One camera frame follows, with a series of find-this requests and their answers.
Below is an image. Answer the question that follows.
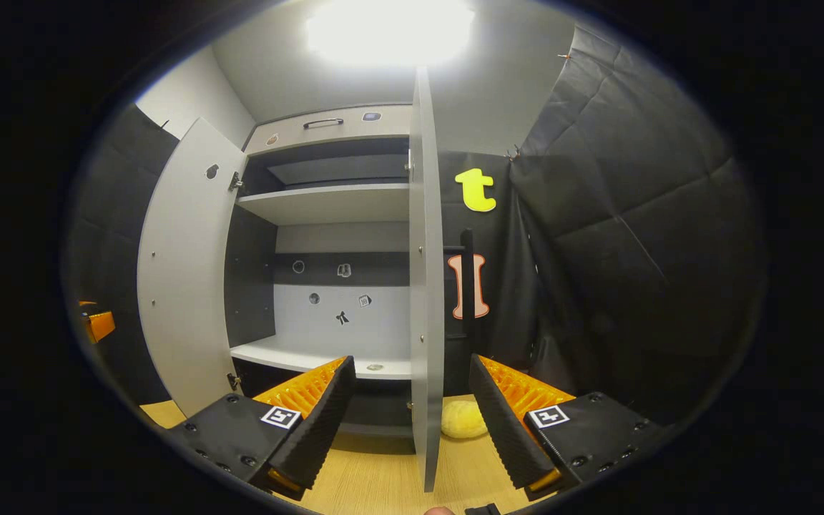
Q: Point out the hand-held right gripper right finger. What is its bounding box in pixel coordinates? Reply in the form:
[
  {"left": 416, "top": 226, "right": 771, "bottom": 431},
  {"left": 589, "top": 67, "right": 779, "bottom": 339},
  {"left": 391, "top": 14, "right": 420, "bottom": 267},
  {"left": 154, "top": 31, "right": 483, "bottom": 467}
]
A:
[{"left": 469, "top": 353, "right": 670, "bottom": 501}]

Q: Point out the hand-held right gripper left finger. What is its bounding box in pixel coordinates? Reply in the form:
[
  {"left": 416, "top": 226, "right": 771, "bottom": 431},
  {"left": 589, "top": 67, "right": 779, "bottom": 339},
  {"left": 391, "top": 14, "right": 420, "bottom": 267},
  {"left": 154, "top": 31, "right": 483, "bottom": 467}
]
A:
[{"left": 169, "top": 354, "right": 357, "bottom": 501}]

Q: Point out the grey cabinet door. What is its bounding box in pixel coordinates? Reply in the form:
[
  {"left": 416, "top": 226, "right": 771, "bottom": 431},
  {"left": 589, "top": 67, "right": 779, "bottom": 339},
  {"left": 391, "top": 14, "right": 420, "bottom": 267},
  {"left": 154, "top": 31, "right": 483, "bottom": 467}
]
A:
[
  {"left": 137, "top": 118, "right": 248, "bottom": 418},
  {"left": 408, "top": 67, "right": 474, "bottom": 493}
]

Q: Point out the grey double-door shoe cabinet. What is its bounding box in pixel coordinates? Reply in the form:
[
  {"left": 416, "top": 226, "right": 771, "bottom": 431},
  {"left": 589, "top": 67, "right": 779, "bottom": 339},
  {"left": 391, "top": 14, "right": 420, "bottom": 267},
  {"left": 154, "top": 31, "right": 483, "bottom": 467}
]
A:
[{"left": 225, "top": 104, "right": 448, "bottom": 455}]

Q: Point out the grey cabinet drawer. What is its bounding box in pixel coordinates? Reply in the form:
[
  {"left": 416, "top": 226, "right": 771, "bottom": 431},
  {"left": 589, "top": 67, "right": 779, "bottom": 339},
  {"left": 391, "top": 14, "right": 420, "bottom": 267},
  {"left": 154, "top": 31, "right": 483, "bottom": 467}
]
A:
[{"left": 244, "top": 105, "right": 413, "bottom": 157}]

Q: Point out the yellow round sponge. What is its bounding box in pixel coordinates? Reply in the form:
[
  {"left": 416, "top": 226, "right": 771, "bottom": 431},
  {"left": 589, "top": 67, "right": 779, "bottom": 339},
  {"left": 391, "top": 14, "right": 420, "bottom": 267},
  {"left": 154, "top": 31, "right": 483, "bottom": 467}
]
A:
[{"left": 441, "top": 401, "right": 489, "bottom": 439}]

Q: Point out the black backdrop cloth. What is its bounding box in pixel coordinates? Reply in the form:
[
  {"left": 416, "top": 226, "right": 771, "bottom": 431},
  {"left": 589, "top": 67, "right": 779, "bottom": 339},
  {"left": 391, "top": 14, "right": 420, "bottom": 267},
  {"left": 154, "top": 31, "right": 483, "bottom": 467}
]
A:
[{"left": 62, "top": 25, "right": 767, "bottom": 426}]

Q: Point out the ceiling light panel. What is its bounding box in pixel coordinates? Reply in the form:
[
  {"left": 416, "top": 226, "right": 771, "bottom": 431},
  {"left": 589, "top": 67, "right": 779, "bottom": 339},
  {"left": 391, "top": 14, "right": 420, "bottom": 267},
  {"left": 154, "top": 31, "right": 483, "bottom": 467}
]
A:
[{"left": 305, "top": 0, "right": 476, "bottom": 69}]

